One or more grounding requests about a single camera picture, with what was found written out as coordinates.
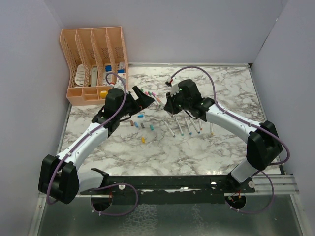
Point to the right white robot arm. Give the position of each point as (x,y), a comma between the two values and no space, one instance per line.
(262,139)

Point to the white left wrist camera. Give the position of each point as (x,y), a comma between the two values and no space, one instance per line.
(120,84)

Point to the light blue marker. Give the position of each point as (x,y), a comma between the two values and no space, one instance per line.
(188,126)

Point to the yellow tape measure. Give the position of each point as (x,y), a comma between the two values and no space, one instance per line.
(103,94)

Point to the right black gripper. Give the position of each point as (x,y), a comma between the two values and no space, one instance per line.
(169,106)

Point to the teal cap marker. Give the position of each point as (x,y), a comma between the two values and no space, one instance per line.
(179,126)

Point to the brown cap marker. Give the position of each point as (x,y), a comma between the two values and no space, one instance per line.
(200,124)

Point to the yellow cap marker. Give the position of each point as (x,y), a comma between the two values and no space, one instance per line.
(211,129)

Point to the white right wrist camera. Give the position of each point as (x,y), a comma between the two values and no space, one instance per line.
(174,87)

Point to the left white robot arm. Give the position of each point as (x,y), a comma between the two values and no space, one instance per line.
(103,124)

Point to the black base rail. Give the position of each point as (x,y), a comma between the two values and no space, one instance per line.
(167,190)

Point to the white red box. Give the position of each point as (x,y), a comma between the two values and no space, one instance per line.
(121,70)

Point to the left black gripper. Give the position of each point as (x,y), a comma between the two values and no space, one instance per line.
(143,101)

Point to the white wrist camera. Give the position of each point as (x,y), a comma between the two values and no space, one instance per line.
(120,84)
(174,87)

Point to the blue white box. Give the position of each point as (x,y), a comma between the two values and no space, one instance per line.
(107,69)

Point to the grey cap marker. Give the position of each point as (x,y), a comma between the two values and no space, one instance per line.
(169,128)

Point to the peach plastic file organizer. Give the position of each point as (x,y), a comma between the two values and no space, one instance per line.
(92,47)

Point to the white stapler package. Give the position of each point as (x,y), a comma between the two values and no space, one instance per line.
(93,76)

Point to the aluminium frame rail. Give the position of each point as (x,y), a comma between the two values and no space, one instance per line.
(275,186)

